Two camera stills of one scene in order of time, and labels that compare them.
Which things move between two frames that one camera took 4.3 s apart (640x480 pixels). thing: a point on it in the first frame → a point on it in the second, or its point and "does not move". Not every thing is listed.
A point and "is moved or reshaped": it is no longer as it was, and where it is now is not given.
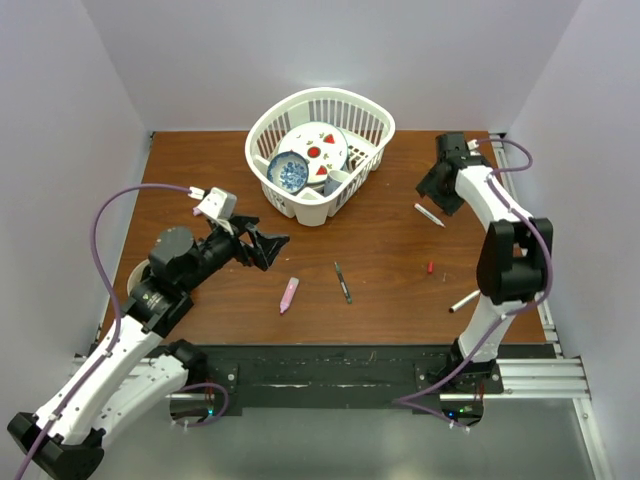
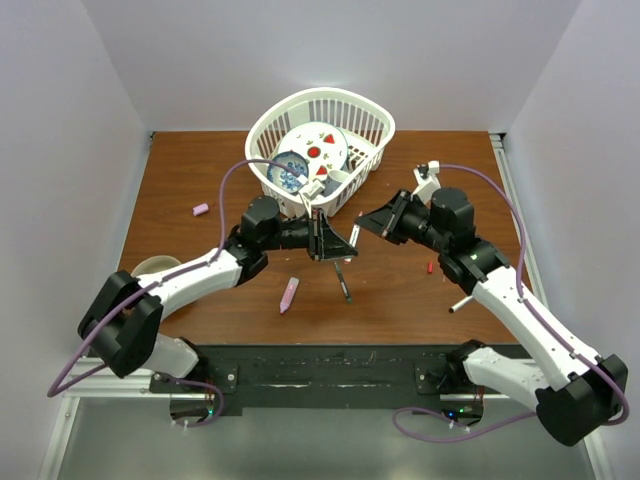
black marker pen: x=343 y=284 does not move
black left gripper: x=265 y=246 → x=331 y=245
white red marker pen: x=425 y=212 is moved or reshaped
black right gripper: x=428 y=186 → x=388 y=218
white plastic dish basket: x=368 y=127 does not move
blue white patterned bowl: x=289 y=171 does not move
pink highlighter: x=289 y=294 does not move
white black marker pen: x=464 y=301 does not move
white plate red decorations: x=323 y=146 does not move
